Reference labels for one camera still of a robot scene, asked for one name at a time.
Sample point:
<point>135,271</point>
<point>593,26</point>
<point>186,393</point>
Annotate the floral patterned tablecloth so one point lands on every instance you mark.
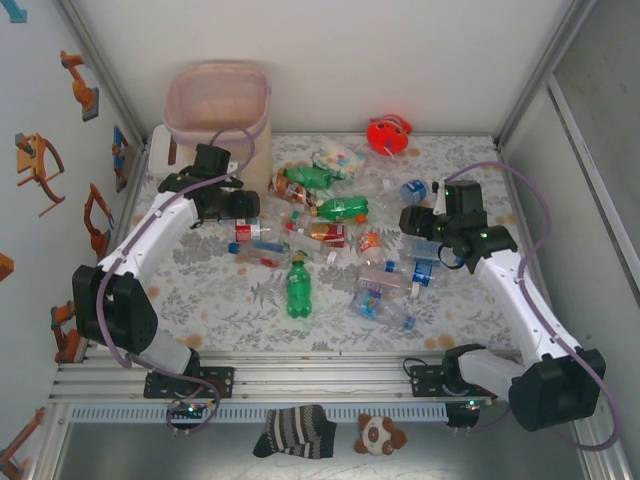
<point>225,320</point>

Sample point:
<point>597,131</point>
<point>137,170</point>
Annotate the clear bottle blue cap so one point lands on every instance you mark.
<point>262,246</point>

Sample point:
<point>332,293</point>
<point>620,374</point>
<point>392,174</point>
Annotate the clear bag of colourful caps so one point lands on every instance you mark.
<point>337,160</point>

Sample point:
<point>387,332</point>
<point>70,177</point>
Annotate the blue orange wall sticker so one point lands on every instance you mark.
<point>120,155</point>

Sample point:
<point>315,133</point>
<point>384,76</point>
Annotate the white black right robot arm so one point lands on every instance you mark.
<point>515,295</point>

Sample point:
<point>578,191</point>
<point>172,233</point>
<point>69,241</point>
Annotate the brown white plush toy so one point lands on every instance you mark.
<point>377,435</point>

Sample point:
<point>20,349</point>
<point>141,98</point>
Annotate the clear bottle red label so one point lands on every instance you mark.
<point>245,231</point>

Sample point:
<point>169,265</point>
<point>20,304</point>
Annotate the brown plastic drink bottle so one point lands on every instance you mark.
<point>289,189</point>

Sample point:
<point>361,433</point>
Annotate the red round plastic toy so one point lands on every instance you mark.
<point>385,137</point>

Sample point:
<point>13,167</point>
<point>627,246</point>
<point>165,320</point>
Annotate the orange gripper wall sticker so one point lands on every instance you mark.
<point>30,167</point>

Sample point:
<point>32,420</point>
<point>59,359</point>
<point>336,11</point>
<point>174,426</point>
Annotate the orange block wall sticker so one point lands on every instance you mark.
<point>5,267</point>

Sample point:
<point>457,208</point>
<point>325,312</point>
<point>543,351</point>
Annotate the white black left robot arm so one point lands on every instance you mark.
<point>145,235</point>

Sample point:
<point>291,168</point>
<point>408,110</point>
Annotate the blue label white cap bottle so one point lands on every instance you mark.
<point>414,191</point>

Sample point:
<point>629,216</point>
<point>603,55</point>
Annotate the clear bottle green label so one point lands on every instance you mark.
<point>312,246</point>

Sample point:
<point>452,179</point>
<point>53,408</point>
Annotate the small circuit board green LED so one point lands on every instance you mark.
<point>470,406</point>
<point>190,410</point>

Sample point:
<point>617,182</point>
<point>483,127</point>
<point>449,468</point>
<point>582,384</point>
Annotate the clear bottle colourful label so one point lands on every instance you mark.
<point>372,304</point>

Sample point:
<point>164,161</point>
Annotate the beige mesh waste bin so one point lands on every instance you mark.
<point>215,107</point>

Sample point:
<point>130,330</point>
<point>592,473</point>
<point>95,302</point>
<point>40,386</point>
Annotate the orange label plastic bottle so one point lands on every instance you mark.
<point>370,242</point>

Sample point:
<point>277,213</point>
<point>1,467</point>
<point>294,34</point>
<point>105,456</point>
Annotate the black white striped sock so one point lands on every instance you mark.
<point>295,430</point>

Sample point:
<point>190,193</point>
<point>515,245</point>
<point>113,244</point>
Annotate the clear bottle purple label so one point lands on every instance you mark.
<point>380,286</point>

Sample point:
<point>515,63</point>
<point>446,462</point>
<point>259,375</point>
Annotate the red label plastic bottle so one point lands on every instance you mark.
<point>327,231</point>

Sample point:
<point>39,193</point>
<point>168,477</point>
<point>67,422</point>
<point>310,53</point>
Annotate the square clear bottle blue label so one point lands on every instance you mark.
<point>425,248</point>

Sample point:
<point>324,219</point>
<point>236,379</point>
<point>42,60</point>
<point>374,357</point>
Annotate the green plastic soda bottle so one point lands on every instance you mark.
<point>310,176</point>
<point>342,207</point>
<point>298,290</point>

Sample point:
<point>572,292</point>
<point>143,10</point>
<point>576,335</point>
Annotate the white plastic box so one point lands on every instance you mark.
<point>157,150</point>

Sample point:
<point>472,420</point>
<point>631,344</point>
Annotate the aluminium frame post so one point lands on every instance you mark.
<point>87,35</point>
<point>547,70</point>

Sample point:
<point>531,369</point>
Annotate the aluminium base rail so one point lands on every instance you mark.
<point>320,377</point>

